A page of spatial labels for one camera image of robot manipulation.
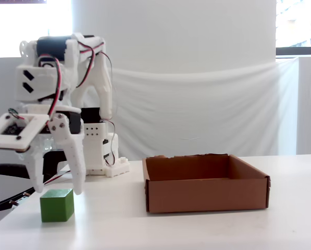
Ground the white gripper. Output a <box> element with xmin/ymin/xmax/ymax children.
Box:
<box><xmin>16</xmin><ymin>103</ymin><xmax>87</xmax><ymax>196</ymax></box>

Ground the green cube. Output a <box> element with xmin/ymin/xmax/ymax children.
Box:
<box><xmin>40</xmin><ymin>189</ymin><xmax>75</xmax><ymax>223</ymax></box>

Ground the brown cardboard box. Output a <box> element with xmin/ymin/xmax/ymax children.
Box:
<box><xmin>142</xmin><ymin>153</ymin><xmax>271</xmax><ymax>214</ymax></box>

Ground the black circuit board strip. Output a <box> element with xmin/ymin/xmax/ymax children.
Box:
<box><xmin>0</xmin><ymin>190</ymin><xmax>32</xmax><ymax>212</ymax></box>

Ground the white partition panel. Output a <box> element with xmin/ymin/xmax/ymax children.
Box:
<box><xmin>297</xmin><ymin>55</ymin><xmax>311</xmax><ymax>156</ymax></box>
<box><xmin>0</xmin><ymin>57</ymin><xmax>23</xmax><ymax>128</ymax></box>

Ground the bright window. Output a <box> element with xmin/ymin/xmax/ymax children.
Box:
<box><xmin>276</xmin><ymin>0</ymin><xmax>311</xmax><ymax>56</ymax></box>
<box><xmin>0</xmin><ymin>0</ymin><xmax>73</xmax><ymax>58</ymax></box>

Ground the white cloth backdrop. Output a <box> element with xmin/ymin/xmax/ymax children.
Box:
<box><xmin>103</xmin><ymin>56</ymin><xmax>299</xmax><ymax>161</ymax></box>

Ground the red white power cable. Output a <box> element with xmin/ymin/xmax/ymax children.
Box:
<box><xmin>43</xmin><ymin>170</ymin><xmax>71</xmax><ymax>186</ymax></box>

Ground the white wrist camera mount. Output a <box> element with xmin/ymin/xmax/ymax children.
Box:
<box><xmin>0</xmin><ymin>112</ymin><xmax>51</xmax><ymax>153</ymax></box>

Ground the red black servo wire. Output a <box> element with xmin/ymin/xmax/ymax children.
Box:
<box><xmin>47</xmin><ymin>54</ymin><xmax>64</xmax><ymax>118</ymax></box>
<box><xmin>76</xmin><ymin>41</ymin><xmax>106</xmax><ymax>88</ymax></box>

